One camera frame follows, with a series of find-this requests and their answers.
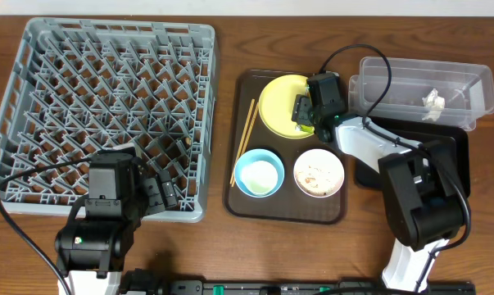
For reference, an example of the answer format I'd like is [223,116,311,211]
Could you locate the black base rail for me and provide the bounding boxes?
[119,279,476,295]

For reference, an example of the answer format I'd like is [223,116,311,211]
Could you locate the grey dishwasher rack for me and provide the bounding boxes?
[0,17,219,223]

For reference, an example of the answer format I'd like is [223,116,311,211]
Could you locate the leftover rice and scraps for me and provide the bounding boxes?
[296,165,335,197]

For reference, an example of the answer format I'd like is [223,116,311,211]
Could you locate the white tissue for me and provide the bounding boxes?
[422,88,445,122]

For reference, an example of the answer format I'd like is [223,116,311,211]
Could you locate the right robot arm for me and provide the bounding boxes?
[292,72,471,293]

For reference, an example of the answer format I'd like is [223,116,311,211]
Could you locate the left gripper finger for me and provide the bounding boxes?
[143,178,165,216]
[158,170,178,209]

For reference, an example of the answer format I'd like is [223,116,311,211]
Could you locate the light blue bowl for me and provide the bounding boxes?
[234,148,285,198]

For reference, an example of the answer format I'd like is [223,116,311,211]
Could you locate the clear plastic bin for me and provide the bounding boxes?
[348,57,494,131]

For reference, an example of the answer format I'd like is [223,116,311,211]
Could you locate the green orange snack wrapper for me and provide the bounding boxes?
[295,85,314,134]

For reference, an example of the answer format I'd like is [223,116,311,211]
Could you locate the black waste tray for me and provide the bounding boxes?
[354,116,470,197]

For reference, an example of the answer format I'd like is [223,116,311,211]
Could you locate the white cup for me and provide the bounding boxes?
[241,161,278,197]

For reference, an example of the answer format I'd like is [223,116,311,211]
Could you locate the yellow plate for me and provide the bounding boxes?
[258,75,313,139]

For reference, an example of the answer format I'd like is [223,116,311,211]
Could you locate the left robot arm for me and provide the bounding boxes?
[55,148,178,294]

